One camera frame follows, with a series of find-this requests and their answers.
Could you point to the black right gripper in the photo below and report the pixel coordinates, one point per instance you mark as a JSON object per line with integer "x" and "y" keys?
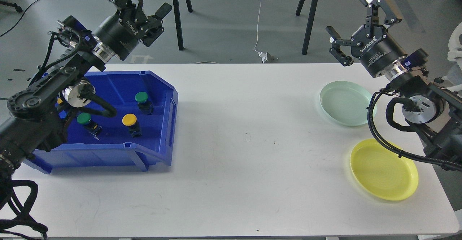
{"x": 375, "y": 48}

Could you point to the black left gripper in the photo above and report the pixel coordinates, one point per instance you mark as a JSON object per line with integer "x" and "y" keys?
{"x": 122, "y": 35}

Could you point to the green push button front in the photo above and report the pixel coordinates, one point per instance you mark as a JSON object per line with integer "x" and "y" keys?
{"x": 84, "y": 119}

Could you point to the green push button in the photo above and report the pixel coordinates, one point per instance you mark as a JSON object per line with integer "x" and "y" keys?
{"x": 143, "y": 103}
{"x": 84, "y": 119}

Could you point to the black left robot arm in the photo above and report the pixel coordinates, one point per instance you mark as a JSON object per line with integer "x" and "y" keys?
{"x": 41, "y": 114}

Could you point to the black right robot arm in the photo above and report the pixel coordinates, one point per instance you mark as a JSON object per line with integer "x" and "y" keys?
{"x": 417, "y": 105}

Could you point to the light green plate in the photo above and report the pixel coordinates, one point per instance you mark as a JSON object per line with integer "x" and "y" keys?
{"x": 345, "y": 103}

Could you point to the green push button back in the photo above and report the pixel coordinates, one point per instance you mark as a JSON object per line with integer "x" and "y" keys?
{"x": 143, "y": 103}

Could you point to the yellow plate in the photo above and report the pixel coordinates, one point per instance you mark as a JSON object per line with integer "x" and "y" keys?
{"x": 382, "y": 173}

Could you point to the black tripod legs left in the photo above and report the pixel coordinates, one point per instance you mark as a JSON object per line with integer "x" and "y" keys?
{"x": 178, "y": 25}

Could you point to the black tripod legs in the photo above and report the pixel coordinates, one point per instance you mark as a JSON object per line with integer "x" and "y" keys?
{"x": 178, "y": 25}
{"x": 310, "y": 22}

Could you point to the black tripod legs right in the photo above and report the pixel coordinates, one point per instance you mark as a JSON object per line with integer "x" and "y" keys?
{"x": 310, "y": 22}

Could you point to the white chair base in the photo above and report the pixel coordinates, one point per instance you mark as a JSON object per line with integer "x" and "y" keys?
{"x": 454, "y": 75}

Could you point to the blue plastic bin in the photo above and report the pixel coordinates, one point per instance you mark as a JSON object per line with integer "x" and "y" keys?
{"x": 114, "y": 146}

